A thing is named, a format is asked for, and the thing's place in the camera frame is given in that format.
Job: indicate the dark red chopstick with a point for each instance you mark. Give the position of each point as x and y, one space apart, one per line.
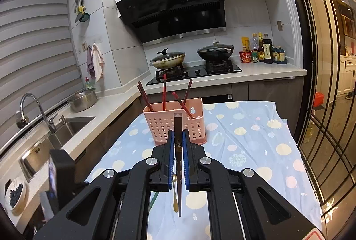
143 98
188 92

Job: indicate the red bag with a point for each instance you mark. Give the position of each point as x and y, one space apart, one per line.
318 99

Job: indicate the wall outlet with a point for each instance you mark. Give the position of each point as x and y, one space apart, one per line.
279 25

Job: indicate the steel pot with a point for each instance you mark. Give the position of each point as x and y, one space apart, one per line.
82 102

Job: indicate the pink perforated utensil holder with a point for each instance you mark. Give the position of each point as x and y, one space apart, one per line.
158 123

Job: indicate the black range hood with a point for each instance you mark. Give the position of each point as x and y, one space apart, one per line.
172 12

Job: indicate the red instant noodle cup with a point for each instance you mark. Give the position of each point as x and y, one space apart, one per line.
245 57

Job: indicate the yellow oil bottle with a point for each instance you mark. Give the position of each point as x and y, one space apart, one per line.
308 131

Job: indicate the white hanging towel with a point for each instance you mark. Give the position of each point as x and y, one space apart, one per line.
97 62

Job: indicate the green hanging skimmer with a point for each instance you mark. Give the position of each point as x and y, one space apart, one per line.
84 17

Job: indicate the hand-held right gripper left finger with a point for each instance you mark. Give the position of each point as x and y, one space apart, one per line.
168 162

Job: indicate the brown bottle with yellow cap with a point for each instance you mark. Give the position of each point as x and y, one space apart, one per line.
260 55

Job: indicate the bowl of blueberries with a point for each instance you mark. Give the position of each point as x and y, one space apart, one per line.
15 195

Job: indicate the green dish soap bottle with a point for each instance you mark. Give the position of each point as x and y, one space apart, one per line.
88 84

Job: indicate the white window blind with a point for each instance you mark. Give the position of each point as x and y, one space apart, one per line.
36 48

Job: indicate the dark soy sauce bottle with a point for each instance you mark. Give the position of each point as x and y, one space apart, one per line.
267 51

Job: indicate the glass sliding door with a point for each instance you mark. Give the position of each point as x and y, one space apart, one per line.
319 34

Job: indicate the green-capped small jar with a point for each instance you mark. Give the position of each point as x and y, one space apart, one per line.
255 58

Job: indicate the yellow packet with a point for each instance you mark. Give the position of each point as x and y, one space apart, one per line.
245 42

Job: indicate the reddish brown chopstick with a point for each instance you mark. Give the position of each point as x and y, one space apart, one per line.
145 94

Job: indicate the gold leaf-shaped spoon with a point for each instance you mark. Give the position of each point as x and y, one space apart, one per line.
175 201

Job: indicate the black wok with lid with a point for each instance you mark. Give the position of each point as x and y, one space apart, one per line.
215 53

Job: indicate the pan with glass lid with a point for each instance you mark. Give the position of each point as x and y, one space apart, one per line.
167 60

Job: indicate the condiment jar set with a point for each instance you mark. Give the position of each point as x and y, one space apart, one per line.
279 56

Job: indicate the chrome faucet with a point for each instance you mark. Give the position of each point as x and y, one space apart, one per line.
27 96

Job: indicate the chrome soap pump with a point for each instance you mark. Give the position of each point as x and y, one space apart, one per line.
61 119

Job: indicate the blue printed tablecloth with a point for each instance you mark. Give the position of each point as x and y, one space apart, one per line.
250 145

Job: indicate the black gas stove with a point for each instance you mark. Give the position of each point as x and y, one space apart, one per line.
194 73

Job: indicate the clear plastic bottle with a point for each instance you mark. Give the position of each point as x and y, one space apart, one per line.
254 42

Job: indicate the steel sink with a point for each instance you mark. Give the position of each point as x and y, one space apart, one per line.
36 156

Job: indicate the purple hanging cloth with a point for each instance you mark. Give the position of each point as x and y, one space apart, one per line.
89 64

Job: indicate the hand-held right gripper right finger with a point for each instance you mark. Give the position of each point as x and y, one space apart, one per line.
187 162

